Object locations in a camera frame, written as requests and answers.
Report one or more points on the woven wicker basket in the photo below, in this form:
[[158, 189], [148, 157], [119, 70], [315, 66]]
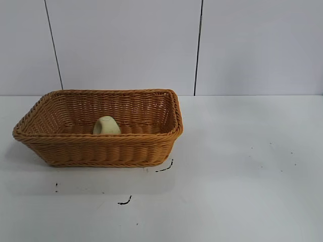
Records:
[[106, 151]]

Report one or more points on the pale yellow egg yolk pastry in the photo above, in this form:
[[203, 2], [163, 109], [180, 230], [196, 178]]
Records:
[[107, 126]]

